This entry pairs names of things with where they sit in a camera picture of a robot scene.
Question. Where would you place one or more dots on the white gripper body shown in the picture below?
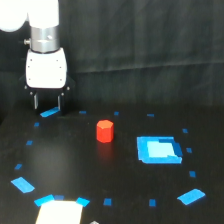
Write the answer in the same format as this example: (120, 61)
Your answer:
(46, 71)

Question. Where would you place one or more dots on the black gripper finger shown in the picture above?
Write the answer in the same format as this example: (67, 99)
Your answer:
(35, 101)
(61, 103)

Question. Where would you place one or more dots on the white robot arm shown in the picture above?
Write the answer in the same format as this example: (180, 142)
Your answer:
(43, 19)

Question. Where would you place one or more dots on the long blue tape strip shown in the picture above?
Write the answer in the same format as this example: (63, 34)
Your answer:
(49, 112)

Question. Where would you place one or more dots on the red hexagonal block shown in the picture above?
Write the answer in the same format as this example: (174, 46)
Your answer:
(105, 131)

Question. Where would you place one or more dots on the blue tape patch left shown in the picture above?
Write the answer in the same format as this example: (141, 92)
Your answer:
(23, 185)

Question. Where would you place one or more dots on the blue tape patch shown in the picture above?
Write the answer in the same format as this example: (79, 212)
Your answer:
(23, 185)
(191, 196)

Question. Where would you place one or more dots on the blue tape square target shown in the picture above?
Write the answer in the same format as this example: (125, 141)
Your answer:
(159, 150)

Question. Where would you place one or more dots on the blue tape piece bottom-left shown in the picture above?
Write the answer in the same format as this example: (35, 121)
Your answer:
(45, 199)

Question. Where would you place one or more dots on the blue tape piece by paper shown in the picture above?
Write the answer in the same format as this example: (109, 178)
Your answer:
(82, 201)

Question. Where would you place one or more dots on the white paper sheet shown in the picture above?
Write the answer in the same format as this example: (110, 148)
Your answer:
(60, 212)

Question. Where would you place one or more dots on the blue tape patch right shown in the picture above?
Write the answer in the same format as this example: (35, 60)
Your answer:
(191, 196)

